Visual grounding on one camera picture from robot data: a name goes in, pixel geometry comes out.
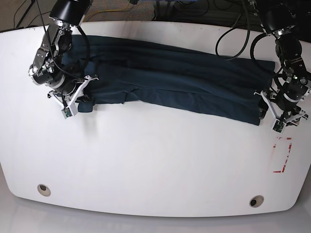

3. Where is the yellow cable on floor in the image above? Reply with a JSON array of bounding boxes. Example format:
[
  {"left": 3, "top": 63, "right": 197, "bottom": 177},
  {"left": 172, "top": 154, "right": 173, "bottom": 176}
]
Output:
[{"left": 83, "top": 0, "right": 137, "bottom": 22}]

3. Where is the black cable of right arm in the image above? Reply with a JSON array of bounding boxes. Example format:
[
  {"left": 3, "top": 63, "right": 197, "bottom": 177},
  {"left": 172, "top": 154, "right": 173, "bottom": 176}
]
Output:
[{"left": 35, "top": 0, "right": 90, "bottom": 81}]

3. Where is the red tape rectangle marking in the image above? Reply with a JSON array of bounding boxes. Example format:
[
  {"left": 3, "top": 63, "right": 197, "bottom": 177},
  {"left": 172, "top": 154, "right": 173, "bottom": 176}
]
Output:
[{"left": 270, "top": 137, "right": 293, "bottom": 173}]

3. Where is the table cable grommet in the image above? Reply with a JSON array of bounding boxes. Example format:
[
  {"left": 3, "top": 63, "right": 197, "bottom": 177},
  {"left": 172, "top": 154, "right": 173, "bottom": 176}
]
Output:
[
  {"left": 249, "top": 195, "right": 264, "bottom": 208},
  {"left": 37, "top": 184, "right": 51, "bottom": 197}
]

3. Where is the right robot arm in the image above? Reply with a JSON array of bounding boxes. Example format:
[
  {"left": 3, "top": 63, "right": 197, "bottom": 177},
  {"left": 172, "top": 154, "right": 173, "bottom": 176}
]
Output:
[{"left": 29, "top": 0, "right": 92, "bottom": 106}]

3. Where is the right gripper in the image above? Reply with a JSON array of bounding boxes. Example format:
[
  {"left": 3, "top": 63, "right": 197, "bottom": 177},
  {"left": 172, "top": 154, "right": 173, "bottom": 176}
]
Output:
[{"left": 52, "top": 80, "right": 94, "bottom": 103}]

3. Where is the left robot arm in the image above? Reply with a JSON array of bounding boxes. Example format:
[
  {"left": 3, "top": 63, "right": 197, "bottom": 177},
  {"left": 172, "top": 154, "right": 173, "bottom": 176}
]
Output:
[{"left": 250, "top": 0, "right": 311, "bottom": 122}]

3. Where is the left table cable grommet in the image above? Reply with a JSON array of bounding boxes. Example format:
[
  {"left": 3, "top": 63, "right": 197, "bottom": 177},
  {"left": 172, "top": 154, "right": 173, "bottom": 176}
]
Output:
[{"left": 37, "top": 184, "right": 51, "bottom": 197}]

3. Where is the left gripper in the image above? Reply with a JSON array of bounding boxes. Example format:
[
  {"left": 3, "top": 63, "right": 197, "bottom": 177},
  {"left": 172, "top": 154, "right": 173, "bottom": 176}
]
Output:
[{"left": 258, "top": 94, "right": 300, "bottom": 119}]

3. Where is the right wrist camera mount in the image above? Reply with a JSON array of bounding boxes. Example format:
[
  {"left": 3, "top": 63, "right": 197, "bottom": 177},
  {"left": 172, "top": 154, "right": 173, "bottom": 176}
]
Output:
[{"left": 48, "top": 75, "right": 99, "bottom": 119}]

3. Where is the right table cable grommet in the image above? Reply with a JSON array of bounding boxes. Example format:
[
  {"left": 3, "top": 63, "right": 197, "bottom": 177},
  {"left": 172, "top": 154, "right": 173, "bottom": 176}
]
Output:
[{"left": 249, "top": 195, "right": 264, "bottom": 208}]

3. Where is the dark teal t-shirt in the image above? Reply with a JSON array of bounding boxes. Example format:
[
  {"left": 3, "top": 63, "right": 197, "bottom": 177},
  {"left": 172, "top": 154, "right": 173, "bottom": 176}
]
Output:
[{"left": 62, "top": 34, "right": 276, "bottom": 126}]

